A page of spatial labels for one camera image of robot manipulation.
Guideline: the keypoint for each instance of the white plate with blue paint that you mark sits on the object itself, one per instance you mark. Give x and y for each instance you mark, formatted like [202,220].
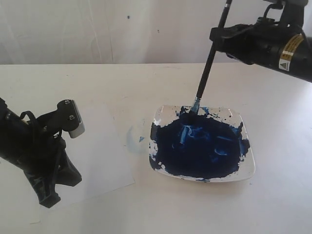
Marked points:
[212,146]

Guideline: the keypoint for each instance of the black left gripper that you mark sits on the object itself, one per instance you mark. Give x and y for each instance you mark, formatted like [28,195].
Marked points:
[34,144]

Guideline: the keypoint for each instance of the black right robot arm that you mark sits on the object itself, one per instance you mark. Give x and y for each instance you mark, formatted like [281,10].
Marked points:
[296,55]

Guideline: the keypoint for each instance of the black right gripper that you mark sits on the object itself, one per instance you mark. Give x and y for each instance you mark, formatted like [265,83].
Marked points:
[251,44]

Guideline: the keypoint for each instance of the white paper sheet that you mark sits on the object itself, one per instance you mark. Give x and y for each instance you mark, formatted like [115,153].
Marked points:
[99,157]

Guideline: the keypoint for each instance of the white backdrop curtain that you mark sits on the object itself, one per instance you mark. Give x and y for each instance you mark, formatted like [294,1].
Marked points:
[106,31]

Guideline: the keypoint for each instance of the black paintbrush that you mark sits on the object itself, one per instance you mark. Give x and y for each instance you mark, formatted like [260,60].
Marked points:
[196,105]

